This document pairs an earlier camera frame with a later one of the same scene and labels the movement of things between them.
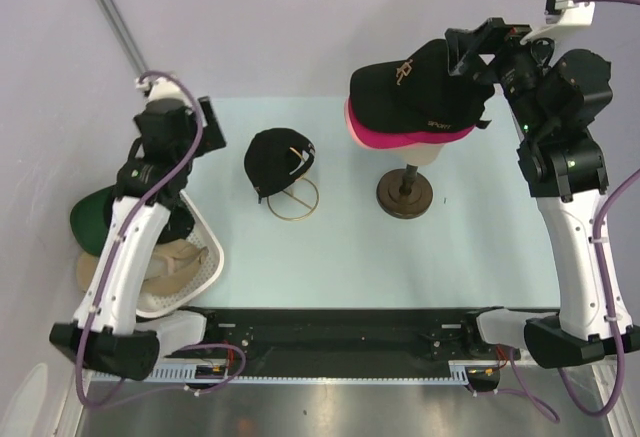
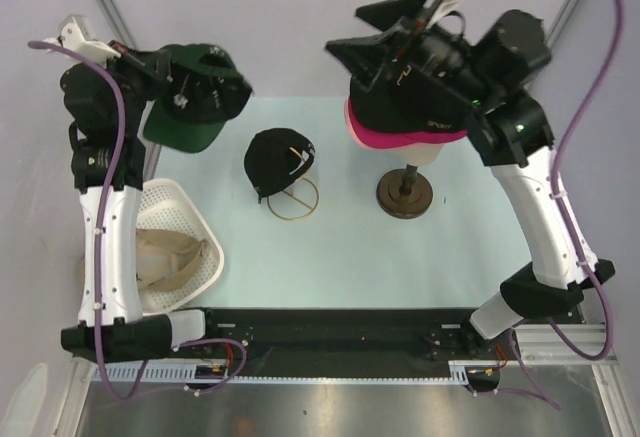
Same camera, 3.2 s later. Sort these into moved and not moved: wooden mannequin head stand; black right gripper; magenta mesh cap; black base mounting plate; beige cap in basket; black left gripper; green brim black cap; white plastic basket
Moved: green brim black cap; black right gripper; black left gripper
Not moved: white plastic basket; wooden mannequin head stand; magenta mesh cap; beige cap in basket; black base mounting plate
